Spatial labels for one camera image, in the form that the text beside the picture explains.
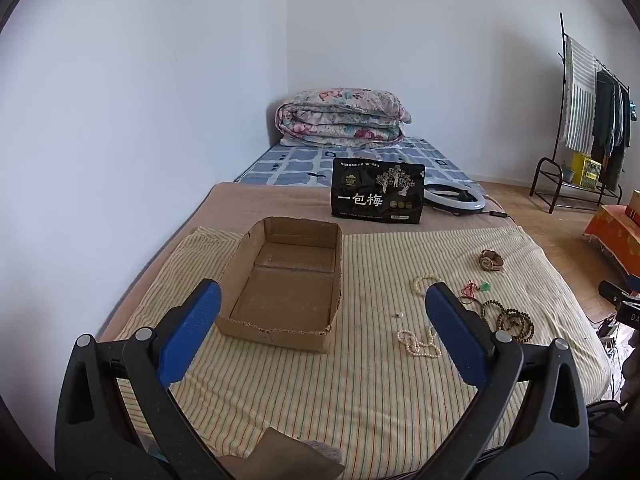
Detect yellow box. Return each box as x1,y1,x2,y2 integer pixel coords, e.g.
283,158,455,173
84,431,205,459
570,152,602,188

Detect brown cardboard piece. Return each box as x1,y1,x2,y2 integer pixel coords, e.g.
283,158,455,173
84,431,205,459
245,427,346,480

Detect pearl necklace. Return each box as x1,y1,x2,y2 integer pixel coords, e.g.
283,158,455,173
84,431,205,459
396,325,442,360

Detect striped yellow cloth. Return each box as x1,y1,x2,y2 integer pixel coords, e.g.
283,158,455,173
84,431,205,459
115,225,613,466

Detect black metal clothes rack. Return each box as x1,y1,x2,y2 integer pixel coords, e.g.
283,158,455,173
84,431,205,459
530,12,632,213

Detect dark hanging clothes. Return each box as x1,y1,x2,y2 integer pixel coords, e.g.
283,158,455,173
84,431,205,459
591,69,632,191

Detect thin dark bead bracelet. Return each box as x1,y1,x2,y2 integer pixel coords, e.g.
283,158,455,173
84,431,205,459
457,294,501,322

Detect white bead bracelet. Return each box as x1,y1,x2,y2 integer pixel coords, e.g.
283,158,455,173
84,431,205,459
413,275,443,297

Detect folded floral quilt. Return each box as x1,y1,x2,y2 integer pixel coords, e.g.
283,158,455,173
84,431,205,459
274,88,413,148

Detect tangle of floor cables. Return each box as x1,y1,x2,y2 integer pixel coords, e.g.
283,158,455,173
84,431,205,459
595,317,626,361

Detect cardboard box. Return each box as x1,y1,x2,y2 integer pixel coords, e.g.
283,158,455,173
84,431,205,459
214,216,344,355

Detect orange patterned cloth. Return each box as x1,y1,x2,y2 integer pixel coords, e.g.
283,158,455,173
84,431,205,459
582,204,640,291

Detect white ring light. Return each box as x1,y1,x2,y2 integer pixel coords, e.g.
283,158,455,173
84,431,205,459
424,183,488,213

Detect brown wooden bead bracelet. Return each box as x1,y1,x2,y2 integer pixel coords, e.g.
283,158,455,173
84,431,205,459
494,307,536,345

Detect black printed snack bag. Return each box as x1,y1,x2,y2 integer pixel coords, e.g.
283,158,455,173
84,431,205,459
330,157,426,225

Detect striped hanging towel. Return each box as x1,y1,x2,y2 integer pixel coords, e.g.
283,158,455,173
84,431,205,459
562,35,598,155

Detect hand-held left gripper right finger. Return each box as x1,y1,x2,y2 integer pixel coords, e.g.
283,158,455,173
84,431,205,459
395,281,591,480

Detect brown wrist watch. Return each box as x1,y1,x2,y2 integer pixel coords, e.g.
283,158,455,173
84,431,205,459
478,249,505,272

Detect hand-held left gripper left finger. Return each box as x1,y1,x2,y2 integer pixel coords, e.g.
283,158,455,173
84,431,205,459
55,278,236,480

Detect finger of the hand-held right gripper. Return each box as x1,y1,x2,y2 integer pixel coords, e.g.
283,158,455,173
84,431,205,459
598,280,640,333

